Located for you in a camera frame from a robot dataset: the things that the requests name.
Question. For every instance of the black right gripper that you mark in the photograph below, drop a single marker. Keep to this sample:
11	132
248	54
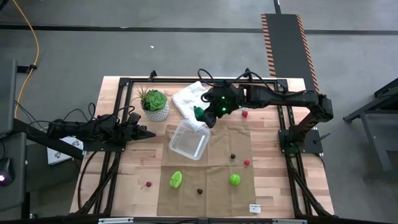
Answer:
225	101

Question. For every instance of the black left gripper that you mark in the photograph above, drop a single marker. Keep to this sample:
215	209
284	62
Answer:
134	132

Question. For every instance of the dark green toy pepper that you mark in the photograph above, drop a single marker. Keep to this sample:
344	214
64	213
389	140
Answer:
199	114

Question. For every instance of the red toy strawberry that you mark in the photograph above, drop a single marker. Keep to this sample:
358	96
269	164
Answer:
245	114

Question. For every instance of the red toy cherry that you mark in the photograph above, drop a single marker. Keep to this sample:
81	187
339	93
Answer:
148	184

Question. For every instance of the small red raspberry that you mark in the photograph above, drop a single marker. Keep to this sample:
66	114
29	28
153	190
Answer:
247	162

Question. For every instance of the light green ridged fruit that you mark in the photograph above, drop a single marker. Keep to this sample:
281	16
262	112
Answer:
176	180

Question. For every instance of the bright green round fruit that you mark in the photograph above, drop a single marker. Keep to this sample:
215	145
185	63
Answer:
234	179

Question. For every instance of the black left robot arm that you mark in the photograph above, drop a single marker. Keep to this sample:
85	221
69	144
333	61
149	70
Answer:
77	129

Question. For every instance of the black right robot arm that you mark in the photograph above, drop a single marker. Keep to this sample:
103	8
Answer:
280	96

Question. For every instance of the clear plastic tupperware container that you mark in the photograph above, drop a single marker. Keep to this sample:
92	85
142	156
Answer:
189	139

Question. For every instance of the succulent in white patterned pot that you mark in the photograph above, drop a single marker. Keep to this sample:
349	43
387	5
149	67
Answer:
154	104

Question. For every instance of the white folded towel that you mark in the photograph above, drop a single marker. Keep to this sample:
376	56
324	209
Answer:
186	99

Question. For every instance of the beige cloth mat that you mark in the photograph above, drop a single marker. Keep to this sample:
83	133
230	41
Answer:
217	193

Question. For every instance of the white printed box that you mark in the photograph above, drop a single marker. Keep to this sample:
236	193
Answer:
60	152

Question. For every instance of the white label card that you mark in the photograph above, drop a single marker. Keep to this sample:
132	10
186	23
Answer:
255	208

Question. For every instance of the black floor mat striped edges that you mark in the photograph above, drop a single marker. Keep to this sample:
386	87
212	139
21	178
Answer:
286	46

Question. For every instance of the black metal beam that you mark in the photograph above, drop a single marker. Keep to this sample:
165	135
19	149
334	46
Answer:
37	137

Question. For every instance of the black floor tape strip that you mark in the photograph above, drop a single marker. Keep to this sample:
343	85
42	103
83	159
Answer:
277	6

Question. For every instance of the dark grey panel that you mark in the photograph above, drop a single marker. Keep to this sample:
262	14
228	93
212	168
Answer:
6	93

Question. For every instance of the black computer mouse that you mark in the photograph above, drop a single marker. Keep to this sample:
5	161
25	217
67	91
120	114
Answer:
5	175

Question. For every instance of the dark grey desk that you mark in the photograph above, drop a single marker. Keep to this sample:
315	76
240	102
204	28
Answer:
14	199

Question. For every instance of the black metal table frame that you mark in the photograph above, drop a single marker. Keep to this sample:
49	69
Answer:
174	80

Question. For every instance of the silver metal bracket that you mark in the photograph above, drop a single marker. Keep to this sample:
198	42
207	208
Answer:
289	221
115	220

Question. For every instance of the black side table frame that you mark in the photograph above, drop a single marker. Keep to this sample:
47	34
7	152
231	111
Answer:
370	130

